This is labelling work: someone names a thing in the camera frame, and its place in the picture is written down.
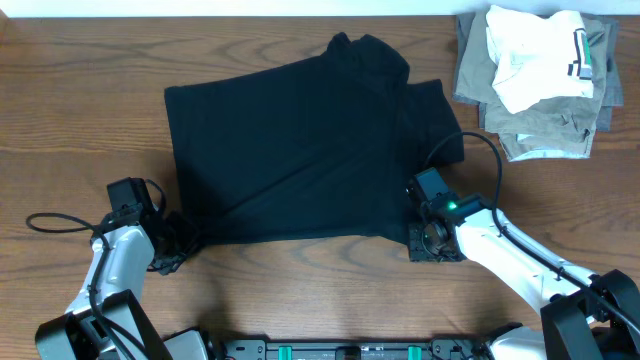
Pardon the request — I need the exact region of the black cable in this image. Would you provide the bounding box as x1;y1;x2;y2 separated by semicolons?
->
422;130;640;341
25;212;151;360

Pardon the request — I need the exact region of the light blue folded garment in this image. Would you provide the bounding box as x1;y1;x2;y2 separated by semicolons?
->
499;134;593;162

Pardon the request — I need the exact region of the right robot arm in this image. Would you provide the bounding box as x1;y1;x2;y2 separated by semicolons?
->
409;193;639;359

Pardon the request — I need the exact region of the right black cable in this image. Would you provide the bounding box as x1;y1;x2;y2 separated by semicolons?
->
422;130;640;341

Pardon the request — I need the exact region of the grey folded garment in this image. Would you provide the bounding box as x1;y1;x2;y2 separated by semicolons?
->
453;13;624;132

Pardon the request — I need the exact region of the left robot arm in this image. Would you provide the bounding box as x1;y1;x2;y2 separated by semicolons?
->
26;208;212;359

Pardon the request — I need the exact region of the olive khaki folded garment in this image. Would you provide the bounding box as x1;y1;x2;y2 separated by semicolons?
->
458;11;608;142

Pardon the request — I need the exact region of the left black cable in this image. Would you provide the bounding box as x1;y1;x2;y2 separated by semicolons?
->
25;212;151;360

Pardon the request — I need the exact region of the black t-shirt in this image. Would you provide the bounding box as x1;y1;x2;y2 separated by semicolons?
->
164;33;464;245

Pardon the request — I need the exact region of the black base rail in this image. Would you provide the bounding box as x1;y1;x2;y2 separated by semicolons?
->
224;338;493;360

